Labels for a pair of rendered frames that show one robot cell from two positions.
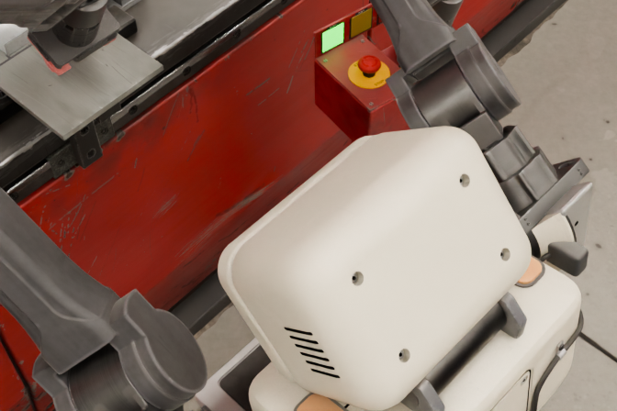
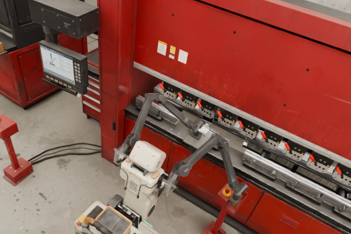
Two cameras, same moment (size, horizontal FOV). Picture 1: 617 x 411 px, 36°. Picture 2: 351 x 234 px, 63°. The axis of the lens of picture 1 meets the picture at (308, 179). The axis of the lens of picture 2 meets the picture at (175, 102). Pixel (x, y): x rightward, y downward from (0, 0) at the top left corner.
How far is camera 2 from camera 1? 1.61 m
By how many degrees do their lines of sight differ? 49
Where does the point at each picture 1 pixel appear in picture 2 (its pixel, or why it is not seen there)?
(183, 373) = (132, 142)
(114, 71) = (197, 144)
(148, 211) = (197, 172)
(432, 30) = (187, 161)
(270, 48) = not seen: hidden behind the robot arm
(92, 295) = (138, 131)
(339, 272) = (138, 144)
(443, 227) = (147, 155)
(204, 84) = (217, 168)
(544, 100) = not seen: outside the picture
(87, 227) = not seen: hidden behind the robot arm
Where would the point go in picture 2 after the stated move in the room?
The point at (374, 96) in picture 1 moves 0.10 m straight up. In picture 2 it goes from (221, 194) to (224, 187)
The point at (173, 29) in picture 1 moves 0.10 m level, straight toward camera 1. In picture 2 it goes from (218, 155) to (209, 158)
